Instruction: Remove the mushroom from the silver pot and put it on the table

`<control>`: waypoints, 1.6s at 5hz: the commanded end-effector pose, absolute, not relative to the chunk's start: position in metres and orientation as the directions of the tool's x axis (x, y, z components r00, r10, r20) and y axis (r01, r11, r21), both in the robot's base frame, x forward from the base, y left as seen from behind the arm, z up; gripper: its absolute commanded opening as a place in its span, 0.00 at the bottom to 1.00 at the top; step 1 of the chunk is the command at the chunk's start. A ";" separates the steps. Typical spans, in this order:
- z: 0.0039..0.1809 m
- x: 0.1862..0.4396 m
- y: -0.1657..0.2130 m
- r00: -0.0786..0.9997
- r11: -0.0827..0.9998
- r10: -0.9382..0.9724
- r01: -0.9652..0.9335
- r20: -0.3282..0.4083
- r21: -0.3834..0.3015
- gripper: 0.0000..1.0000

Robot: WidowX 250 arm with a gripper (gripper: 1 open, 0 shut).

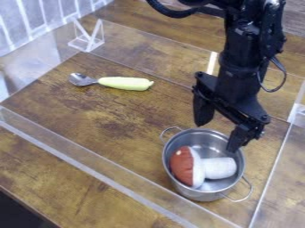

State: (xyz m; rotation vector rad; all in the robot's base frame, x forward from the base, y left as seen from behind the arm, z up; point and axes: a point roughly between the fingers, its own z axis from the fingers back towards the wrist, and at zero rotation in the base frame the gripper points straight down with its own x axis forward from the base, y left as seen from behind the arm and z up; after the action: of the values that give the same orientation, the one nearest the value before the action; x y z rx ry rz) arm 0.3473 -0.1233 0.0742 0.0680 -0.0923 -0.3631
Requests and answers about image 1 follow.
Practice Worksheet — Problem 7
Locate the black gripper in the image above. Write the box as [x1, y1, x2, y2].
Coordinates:
[191, 71, 270, 152]

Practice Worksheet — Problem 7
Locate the silver pot with handles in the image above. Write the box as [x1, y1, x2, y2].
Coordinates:
[159, 126, 252, 202]

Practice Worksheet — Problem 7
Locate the red and white plush mushroom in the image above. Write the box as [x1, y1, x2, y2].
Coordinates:
[168, 146, 236, 189]

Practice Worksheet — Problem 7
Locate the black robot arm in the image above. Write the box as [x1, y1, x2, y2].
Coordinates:
[179, 0, 286, 152]

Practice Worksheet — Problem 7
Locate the clear acrylic triangle stand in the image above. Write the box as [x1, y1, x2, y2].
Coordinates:
[68, 20, 104, 53]

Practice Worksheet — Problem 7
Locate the spoon with yellow handle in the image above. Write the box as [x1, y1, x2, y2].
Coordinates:
[69, 73, 153, 91]

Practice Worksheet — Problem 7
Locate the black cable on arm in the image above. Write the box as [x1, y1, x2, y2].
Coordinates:
[145, 0, 227, 20]

